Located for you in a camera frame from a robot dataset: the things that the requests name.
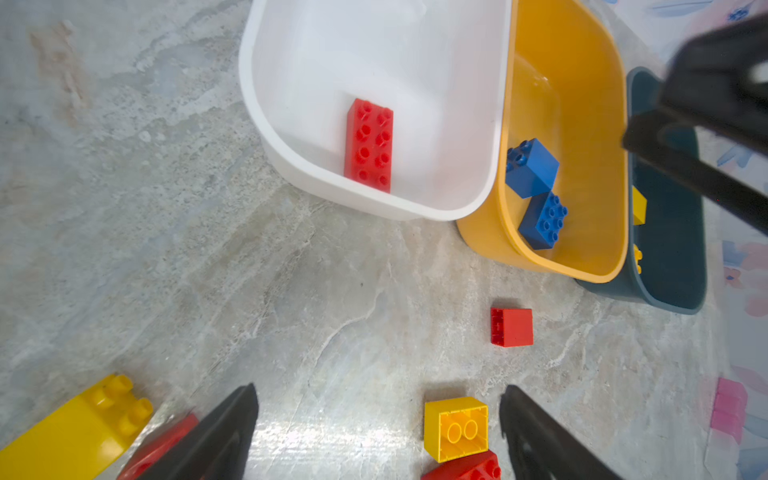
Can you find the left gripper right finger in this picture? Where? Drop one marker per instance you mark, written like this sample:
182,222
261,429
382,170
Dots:
539,447

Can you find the small red lego brick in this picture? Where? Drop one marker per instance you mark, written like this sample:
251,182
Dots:
511,327

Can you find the pink translucent block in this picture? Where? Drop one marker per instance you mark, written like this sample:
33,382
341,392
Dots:
729,408

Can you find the dark teal plastic container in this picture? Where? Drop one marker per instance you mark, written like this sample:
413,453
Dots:
672,240

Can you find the yellow lego brick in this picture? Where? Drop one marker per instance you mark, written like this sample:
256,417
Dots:
455,428
639,207
83,437

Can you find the yellow round lego piece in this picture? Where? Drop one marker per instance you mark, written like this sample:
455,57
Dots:
637,256

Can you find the long red lego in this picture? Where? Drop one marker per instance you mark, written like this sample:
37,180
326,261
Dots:
481,466

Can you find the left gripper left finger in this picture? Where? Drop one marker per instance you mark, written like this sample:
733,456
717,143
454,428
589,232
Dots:
218,447

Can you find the yellow plastic container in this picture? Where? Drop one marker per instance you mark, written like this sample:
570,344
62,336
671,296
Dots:
565,87

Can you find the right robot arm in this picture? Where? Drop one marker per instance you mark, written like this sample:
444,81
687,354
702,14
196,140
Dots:
711,84

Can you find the blue lego brick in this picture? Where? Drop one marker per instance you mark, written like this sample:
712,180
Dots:
543,221
531,169

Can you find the white plastic container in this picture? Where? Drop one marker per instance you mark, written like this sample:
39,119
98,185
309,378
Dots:
440,66

